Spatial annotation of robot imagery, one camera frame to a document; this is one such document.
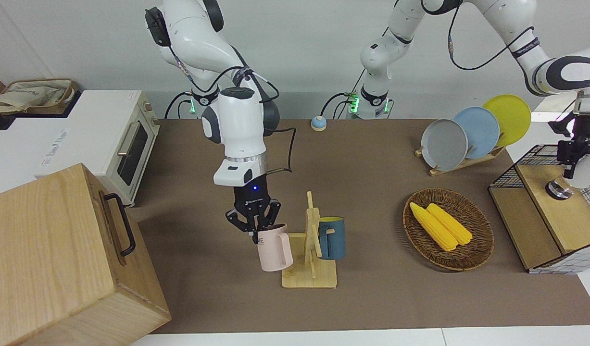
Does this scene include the silver oven door handle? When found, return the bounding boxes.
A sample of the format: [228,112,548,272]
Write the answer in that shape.
[117,120,141,157]

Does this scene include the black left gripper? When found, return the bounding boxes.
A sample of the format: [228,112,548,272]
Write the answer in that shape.
[558,114,590,179]

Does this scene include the wooden plate rack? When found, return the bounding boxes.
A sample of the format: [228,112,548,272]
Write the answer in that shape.
[415,144,506,176]

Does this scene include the yellow corn cob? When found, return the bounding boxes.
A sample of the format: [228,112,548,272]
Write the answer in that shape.
[409,202,458,252]
[427,203,473,246]

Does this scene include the wooden mug rack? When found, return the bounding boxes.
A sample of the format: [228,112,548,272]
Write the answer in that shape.
[281,191,338,289]

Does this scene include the brown table mat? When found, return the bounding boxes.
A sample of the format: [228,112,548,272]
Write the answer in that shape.
[126,119,590,334]

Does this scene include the black arm base cable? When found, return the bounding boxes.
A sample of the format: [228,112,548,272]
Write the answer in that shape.
[321,92,360,119]

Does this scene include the light wooden cabinet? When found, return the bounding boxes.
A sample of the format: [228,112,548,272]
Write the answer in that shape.
[0,162,172,346]

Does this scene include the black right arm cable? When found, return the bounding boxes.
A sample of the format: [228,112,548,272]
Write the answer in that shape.
[172,48,296,174]

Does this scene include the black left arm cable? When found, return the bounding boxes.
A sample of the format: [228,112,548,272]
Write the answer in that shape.
[448,0,536,72]

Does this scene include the black camera stand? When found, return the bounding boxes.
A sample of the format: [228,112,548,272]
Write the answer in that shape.
[548,99,580,137]

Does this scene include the yellow plate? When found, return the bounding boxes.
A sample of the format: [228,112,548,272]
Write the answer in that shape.
[482,94,531,147]

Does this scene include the light blue plate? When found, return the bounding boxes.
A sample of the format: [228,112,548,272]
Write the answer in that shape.
[452,107,500,159]

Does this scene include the brown wicker basket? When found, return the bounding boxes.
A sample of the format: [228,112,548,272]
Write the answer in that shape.
[402,188,495,272]

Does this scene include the black cabinet handle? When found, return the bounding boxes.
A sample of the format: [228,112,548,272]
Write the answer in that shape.
[103,193,137,257]

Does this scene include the wooden wire grid shelf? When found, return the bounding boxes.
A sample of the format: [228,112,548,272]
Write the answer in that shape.
[489,144,590,274]

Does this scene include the white toaster oven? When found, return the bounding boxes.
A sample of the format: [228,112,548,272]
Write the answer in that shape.
[0,90,161,208]

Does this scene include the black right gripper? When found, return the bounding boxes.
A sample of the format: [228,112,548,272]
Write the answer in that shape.
[226,183,282,244]

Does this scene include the dark blue mug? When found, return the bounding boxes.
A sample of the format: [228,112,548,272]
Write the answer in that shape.
[317,216,346,260]

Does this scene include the grey plate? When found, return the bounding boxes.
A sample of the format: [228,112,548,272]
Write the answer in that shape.
[421,119,468,172]

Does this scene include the pink mug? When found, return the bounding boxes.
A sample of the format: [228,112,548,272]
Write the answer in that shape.
[256,223,294,272]

